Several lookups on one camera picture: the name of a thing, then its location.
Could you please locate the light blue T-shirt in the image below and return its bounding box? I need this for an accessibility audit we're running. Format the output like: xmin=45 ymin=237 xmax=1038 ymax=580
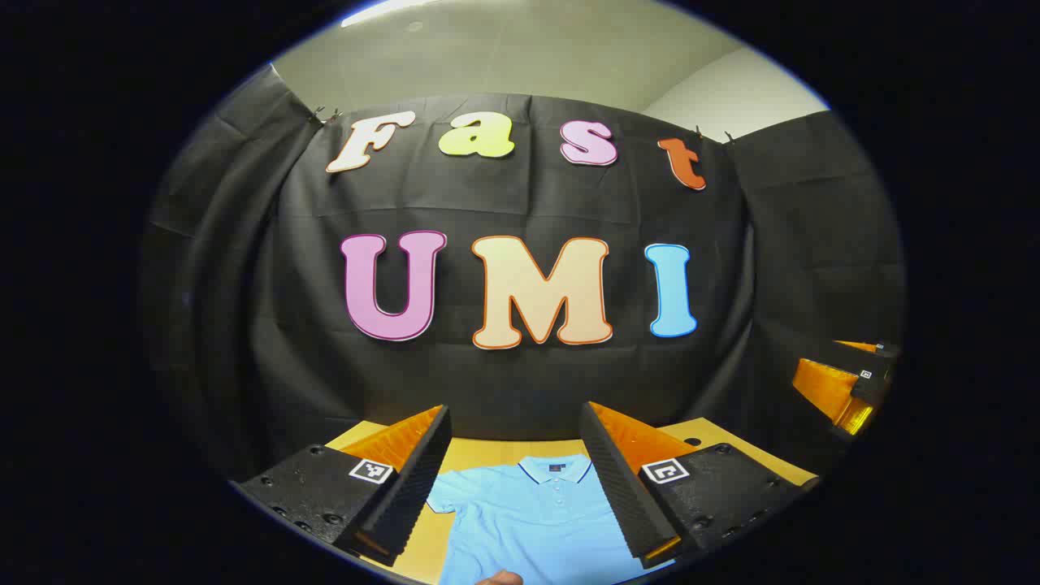
xmin=427 ymin=453 xmax=675 ymax=585

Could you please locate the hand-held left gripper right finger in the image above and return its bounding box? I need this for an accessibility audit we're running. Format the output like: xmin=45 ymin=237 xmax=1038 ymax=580
xmin=579 ymin=401 xmax=820 ymax=570

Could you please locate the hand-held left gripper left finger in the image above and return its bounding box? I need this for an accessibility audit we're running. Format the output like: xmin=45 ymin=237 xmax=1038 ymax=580
xmin=230 ymin=405 xmax=453 ymax=568

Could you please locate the black backdrop cloth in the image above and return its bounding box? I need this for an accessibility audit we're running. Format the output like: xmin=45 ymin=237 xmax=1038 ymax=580
xmin=138 ymin=65 xmax=907 ymax=488

